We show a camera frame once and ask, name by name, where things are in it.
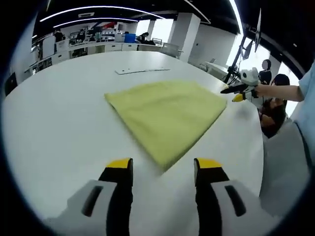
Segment grey mesh chair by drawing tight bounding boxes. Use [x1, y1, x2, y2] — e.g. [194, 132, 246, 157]
[161, 43, 184, 59]

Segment black cabinet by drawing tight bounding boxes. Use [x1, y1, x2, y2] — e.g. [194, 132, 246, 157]
[4, 72, 18, 96]

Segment white square pillar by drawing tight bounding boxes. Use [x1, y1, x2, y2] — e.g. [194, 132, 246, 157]
[168, 12, 201, 61]

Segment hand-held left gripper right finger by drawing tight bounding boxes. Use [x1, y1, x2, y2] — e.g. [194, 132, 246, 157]
[193, 158, 274, 236]

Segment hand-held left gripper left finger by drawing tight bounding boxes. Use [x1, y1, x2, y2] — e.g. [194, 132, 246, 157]
[46, 158, 134, 236]

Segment black metal stand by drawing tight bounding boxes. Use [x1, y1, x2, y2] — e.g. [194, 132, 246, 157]
[222, 7, 263, 84]

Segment red blue wall banner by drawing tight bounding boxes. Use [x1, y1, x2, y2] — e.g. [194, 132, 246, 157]
[97, 21, 116, 29]

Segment yellow-green garment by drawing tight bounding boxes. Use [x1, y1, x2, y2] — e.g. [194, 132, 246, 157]
[104, 80, 227, 173]

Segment ceiling light strip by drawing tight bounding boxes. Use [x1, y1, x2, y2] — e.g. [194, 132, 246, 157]
[53, 17, 138, 28]
[227, 0, 244, 35]
[39, 5, 163, 23]

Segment white flat strip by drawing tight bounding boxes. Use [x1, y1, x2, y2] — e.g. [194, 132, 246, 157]
[115, 67, 171, 75]

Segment white workbench with drawers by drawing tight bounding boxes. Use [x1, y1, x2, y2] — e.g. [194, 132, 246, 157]
[31, 40, 163, 72]

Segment white tall cabinet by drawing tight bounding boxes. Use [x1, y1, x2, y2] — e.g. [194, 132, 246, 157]
[42, 38, 55, 59]

